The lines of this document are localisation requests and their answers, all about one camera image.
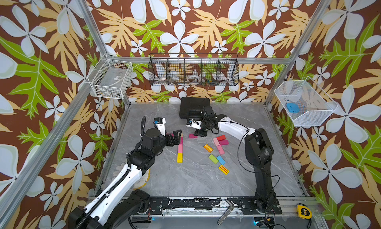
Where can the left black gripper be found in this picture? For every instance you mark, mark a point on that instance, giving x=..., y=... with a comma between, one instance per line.
x=176, y=140

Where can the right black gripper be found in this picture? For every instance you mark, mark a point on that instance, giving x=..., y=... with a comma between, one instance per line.
x=200, y=133

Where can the magenta block top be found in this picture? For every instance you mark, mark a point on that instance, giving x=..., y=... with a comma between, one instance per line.
x=192, y=135

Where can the light pink block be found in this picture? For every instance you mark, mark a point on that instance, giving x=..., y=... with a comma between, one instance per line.
x=180, y=149
x=216, y=142

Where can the orange block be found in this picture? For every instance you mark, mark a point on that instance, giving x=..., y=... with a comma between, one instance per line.
x=208, y=148

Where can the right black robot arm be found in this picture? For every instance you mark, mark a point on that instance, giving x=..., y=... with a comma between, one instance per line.
x=258, y=150

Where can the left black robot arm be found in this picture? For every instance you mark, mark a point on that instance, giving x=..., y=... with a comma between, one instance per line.
x=108, y=210

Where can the black plastic tool case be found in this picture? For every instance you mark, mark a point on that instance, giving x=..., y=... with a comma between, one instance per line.
x=192, y=107

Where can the pink block lower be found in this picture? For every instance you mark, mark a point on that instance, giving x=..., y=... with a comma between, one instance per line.
x=220, y=150

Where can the green block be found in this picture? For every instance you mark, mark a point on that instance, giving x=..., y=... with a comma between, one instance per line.
x=213, y=159

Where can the blue block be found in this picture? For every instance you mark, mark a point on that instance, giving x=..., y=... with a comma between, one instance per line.
x=221, y=160

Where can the yellow red striped block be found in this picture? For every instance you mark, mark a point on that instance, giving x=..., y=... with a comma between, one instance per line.
x=224, y=169

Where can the white work glove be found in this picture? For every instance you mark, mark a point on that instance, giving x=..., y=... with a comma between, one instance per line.
x=139, y=183

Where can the blue object in basket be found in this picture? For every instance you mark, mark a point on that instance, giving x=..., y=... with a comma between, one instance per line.
x=293, y=108

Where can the white mesh basket right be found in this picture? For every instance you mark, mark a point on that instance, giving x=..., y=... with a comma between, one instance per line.
x=316, y=106

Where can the yellow tape measure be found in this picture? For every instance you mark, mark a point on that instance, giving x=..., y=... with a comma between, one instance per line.
x=304, y=212

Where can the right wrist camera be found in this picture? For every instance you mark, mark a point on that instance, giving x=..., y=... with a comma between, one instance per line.
x=194, y=123

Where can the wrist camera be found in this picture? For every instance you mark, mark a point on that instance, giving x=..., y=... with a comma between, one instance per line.
x=159, y=123
x=194, y=123

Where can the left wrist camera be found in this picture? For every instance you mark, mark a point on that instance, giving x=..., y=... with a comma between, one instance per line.
x=159, y=123

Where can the black wire basket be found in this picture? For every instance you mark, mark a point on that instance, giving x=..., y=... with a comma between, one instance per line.
x=211, y=69

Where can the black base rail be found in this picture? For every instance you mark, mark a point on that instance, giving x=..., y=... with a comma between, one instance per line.
x=247, y=205

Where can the white wire basket left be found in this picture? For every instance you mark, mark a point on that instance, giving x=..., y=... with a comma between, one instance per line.
x=110, y=78

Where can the grey metal bracket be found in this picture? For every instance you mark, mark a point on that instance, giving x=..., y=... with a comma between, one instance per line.
x=230, y=208

